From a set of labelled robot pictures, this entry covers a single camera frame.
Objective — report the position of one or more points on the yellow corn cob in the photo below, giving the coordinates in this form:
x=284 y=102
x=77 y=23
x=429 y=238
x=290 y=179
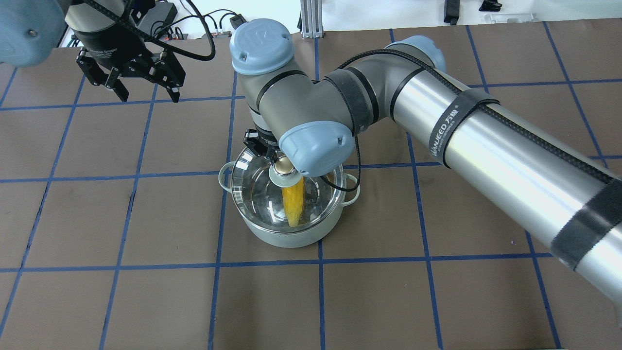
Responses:
x=293 y=202

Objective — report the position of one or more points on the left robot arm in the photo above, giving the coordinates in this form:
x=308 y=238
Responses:
x=30 y=29

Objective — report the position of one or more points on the aluminium frame post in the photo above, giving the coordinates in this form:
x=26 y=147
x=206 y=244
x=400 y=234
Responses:
x=311 y=19

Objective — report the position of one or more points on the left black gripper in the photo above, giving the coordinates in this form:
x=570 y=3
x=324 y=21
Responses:
x=111 y=49

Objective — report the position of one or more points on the glass pot lid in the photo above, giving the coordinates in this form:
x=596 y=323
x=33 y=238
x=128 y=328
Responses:
x=265 y=204

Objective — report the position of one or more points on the black power adapter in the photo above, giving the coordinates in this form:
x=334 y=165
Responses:
x=237 y=20

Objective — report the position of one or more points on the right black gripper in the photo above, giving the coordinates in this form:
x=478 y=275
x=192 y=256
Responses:
x=253 y=144

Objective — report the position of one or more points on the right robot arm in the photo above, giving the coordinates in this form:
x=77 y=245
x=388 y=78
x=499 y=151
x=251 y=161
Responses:
x=568 y=202

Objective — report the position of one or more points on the pale green cooking pot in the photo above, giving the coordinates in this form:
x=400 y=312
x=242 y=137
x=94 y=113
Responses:
x=291 y=233

